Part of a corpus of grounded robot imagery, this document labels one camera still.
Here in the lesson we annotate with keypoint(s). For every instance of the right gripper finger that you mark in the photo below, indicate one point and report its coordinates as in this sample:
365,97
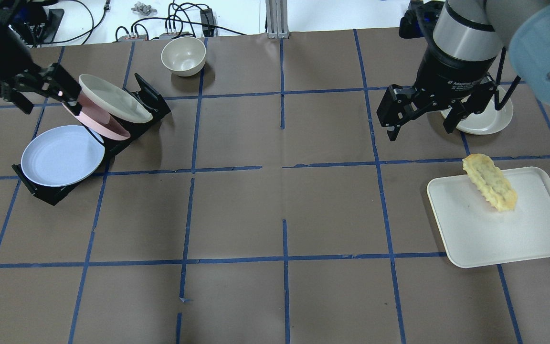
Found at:
475,103
396,108

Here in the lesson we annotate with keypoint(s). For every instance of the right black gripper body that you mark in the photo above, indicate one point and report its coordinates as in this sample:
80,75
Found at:
451,71

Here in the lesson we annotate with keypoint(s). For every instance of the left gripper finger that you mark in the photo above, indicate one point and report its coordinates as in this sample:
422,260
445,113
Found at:
55,82

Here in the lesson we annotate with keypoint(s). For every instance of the blue plate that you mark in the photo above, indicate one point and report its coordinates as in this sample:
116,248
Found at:
62,156

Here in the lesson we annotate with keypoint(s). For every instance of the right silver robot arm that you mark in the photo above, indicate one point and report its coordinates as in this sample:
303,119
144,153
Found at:
477,52

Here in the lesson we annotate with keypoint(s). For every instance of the white round plate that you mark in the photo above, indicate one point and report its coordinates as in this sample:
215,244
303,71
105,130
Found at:
490,121

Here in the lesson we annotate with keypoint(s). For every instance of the cream plate in rack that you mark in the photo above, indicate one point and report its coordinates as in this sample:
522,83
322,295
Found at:
113,99

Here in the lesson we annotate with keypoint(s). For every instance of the pink plate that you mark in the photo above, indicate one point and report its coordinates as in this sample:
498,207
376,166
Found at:
99,120

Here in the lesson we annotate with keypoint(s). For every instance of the black dish rack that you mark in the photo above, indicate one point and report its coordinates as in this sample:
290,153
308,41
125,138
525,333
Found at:
148,98

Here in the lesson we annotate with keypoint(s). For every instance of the cream bowl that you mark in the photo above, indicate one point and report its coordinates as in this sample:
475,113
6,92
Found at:
184,56

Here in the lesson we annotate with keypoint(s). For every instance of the white rectangular tray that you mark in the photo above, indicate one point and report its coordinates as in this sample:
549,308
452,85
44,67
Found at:
476,234

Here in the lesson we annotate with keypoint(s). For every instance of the aluminium frame post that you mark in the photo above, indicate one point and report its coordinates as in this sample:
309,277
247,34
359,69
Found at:
276,19

